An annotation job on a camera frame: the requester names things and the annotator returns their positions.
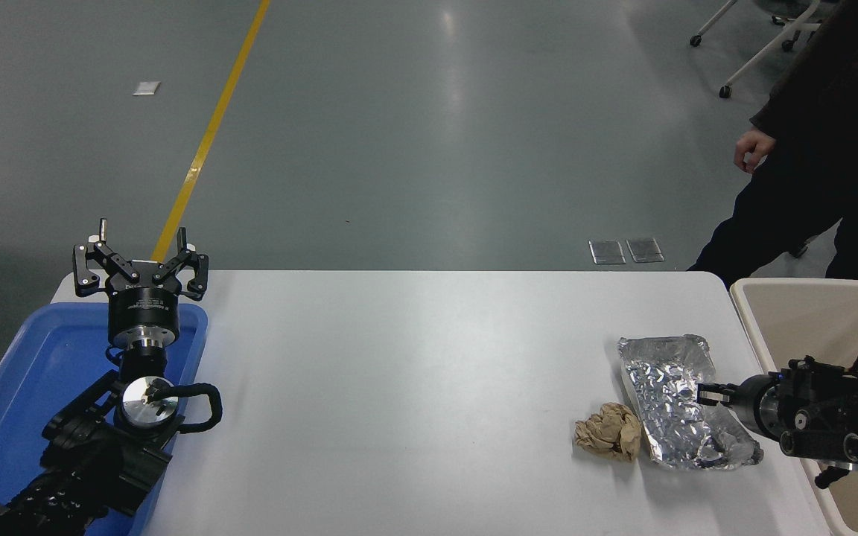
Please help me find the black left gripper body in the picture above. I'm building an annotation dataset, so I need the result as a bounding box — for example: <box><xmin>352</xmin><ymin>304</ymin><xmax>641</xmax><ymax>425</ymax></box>
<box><xmin>106</xmin><ymin>267</ymin><xmax>183</xmax><ymax>333</ymax></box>

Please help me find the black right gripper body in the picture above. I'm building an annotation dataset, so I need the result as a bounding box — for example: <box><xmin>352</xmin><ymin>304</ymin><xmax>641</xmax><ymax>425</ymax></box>
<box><xmin>734</xmin><ymin>374</ymin><xmax>773</xmax><ymax>440</ymax></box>

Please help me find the silver foil plate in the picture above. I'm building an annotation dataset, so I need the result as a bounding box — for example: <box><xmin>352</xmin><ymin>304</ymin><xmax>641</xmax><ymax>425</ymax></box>
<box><xmin>617</xmin><ymin>334</ymin><xmax>763</xmax><ymax>471</ymax></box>

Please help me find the large pale dustbin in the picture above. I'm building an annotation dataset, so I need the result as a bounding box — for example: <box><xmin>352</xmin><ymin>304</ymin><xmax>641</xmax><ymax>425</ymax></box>
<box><xmin>729</xmin><ymin>277</ymin><xmax>858</xmax><ymax>536</ymax></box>

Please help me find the person's right hand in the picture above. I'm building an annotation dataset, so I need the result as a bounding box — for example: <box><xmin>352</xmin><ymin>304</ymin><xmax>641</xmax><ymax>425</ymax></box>
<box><xmin>733</xmin><ymin>128</ymin><xmax>777</xmax><ymax>174</ymax></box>

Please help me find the crumpled tan paper ball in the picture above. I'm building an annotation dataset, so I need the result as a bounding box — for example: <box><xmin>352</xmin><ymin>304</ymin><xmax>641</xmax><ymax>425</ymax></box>
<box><xmin>574</xmin><ymin>402</ymin><xmax>643</xmax><ymax>465</ymax></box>

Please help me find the blue plastic tray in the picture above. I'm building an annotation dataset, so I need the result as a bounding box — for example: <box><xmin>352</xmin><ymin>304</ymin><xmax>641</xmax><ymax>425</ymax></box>
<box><xmin>0</xmin><ymin>301</ymin><xmax>209</xmax><ymax>536</ymax></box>

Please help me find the yellow floor tape line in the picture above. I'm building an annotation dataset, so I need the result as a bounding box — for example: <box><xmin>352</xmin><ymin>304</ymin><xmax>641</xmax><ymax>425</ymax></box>
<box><xmin>150</xmin><ymin>0</ymin><xmax>271</xmax><ymax>263</ymax></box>

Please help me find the person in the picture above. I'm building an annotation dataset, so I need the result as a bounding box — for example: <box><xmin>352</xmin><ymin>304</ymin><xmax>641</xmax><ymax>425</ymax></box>
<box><xmin>686</xmin><ymin>0</ymin><xmax>858</xmax><ymax>293</ymax></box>

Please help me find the white wheeled chair base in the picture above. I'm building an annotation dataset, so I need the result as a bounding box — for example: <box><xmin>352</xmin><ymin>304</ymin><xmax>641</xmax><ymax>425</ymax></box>
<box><xmin>689</xmin><ymin>0</ymin><xmax>824</xmax><ymax>100</ymax></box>

